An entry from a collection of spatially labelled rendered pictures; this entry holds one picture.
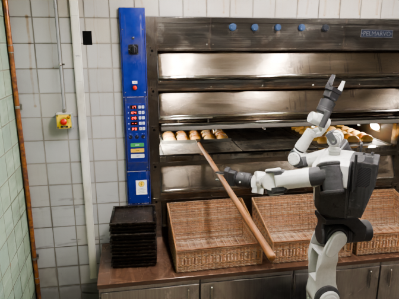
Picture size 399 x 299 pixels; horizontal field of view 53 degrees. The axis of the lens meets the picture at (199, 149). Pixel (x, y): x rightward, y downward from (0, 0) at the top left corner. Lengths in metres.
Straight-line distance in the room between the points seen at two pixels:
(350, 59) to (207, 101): 1.06
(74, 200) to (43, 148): 0.41
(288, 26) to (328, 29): 0.29
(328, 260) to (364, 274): 0.75
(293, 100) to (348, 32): 0.59
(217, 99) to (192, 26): 0.50
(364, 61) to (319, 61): 0.35
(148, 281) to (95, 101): 1.17
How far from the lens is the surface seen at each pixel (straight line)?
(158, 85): 2.71
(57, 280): 3.19
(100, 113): 2.73
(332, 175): 1.90
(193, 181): 2.87
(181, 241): 2.91
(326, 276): 2.34
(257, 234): 1.66
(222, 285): 2.63
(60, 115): 2.68
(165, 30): 2.71
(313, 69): 2.96
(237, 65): 2.78
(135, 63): 2.66
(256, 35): 2.83
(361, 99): 3.18
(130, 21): 2.66
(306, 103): 2.98
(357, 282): 2.98
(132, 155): 2.75
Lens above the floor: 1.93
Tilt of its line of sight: 15 degrees down
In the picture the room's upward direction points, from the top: straight up
